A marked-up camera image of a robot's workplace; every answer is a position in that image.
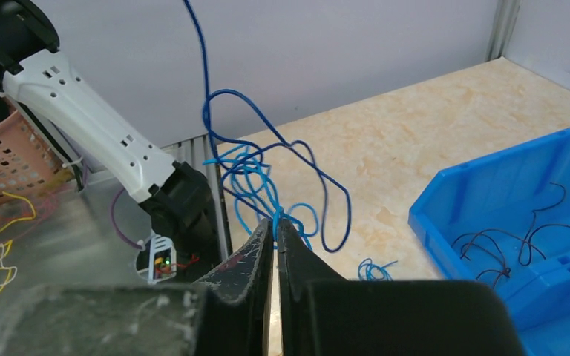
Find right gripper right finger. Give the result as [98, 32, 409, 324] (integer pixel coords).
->
[277, 219, 525, 355]

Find small light blue cable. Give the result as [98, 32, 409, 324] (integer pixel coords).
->
[356, 258, 399, 283]

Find blue divided plastic bin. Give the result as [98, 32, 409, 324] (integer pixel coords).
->
[408, 128, 570, 355]

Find dark blue thin cable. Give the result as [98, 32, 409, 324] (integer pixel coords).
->
[183, 0, 353, 254]

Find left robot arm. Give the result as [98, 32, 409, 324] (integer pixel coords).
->
[0, 1, 225, 281]

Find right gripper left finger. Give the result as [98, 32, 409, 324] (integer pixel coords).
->
[190, 219, 273, 355]

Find pink perforated basket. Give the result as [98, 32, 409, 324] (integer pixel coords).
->
[0, 111, 73, 204]

